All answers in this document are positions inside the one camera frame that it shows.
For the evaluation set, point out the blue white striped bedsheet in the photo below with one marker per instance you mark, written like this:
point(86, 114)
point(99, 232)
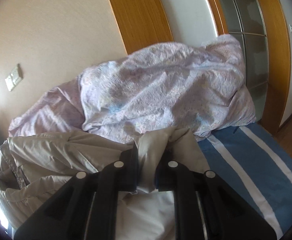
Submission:
point(257, 168)

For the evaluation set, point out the white wall switch plate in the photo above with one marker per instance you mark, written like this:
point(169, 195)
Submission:
point(14, 78)

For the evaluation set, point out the beige quilted down jacket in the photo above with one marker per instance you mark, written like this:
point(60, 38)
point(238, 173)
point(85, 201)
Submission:
point(33, 168)

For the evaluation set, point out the pink floral duvet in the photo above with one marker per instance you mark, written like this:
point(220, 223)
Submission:
point(163, 85)

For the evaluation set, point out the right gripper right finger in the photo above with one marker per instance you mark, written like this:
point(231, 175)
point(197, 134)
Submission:
point(206, 207)

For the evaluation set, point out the wooden door frame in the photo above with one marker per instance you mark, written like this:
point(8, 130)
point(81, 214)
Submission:
point(145, 22)

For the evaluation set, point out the frosted glass door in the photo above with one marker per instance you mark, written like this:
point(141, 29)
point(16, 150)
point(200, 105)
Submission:
point(245, 22)

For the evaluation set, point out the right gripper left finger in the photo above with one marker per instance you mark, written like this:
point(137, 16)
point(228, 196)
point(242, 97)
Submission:
point(85, 207)

